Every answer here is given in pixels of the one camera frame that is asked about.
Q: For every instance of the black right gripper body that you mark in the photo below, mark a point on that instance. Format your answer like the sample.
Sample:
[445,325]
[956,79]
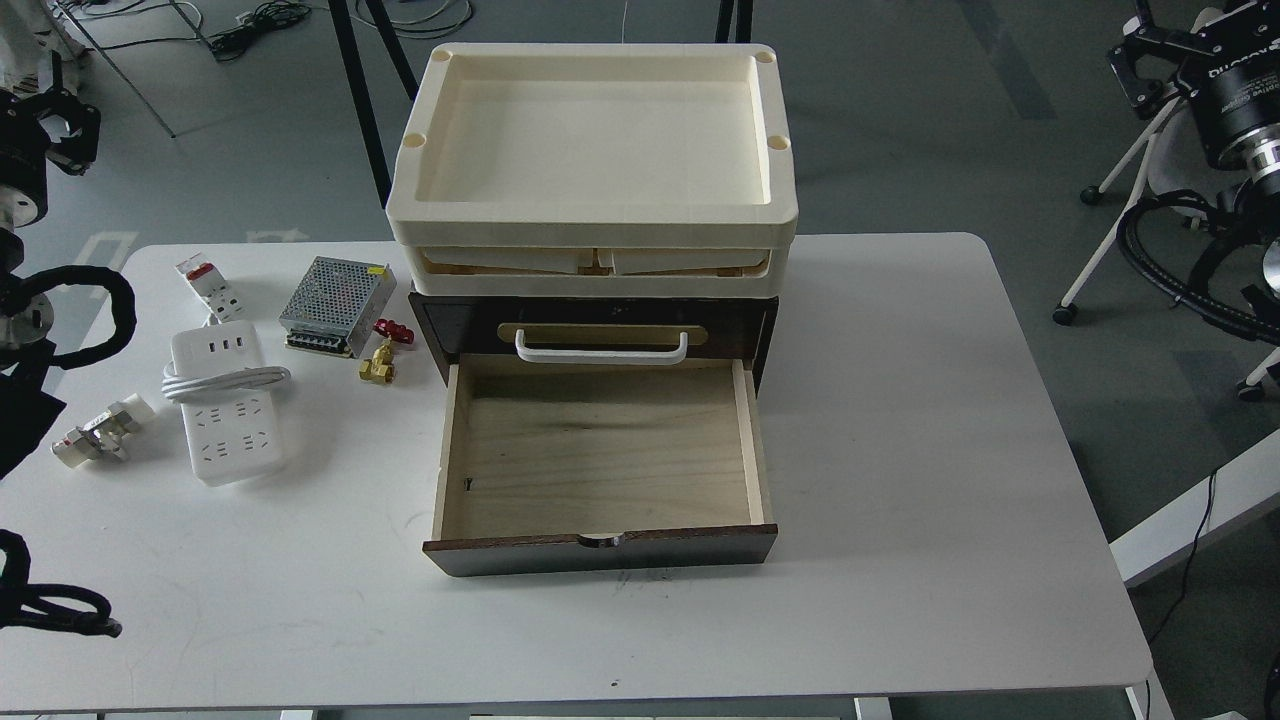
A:
[1226,71]

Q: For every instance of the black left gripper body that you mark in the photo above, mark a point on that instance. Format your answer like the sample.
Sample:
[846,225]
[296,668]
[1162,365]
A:
[26,147]

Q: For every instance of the white power strip with cable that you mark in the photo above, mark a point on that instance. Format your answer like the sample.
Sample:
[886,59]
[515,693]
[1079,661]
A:
[220,381]

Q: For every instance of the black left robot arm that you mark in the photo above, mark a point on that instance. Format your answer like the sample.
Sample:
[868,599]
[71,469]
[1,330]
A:
[53,127]

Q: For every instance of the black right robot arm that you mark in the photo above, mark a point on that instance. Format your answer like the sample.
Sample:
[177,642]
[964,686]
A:
[1250,219]

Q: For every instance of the white red circuit breaker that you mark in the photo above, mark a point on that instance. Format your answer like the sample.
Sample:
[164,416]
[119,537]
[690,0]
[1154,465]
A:
[211,288]

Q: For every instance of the small white metal connector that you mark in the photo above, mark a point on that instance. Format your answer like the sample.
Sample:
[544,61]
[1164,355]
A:
[103,436]

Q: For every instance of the metal mesh power supply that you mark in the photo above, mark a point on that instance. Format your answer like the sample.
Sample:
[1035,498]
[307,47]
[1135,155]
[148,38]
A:
[333,309]

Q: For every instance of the white side table edge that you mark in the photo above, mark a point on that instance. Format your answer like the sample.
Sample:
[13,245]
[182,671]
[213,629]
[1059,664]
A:
[1244,489]

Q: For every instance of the cream lower stacked tray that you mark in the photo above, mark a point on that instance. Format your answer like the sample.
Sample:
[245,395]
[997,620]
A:
[592,272]

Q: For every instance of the cream plastic top tray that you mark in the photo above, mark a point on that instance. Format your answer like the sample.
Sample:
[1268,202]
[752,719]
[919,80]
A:
[647,146]

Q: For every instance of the open wooden drawer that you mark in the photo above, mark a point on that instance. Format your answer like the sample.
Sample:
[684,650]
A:
[590,467]

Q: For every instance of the brass valve red handle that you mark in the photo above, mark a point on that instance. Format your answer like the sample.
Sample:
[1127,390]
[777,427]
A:
[379,368]

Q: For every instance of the white drawer handle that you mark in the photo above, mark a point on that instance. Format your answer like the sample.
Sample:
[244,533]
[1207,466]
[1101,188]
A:
[601,357]

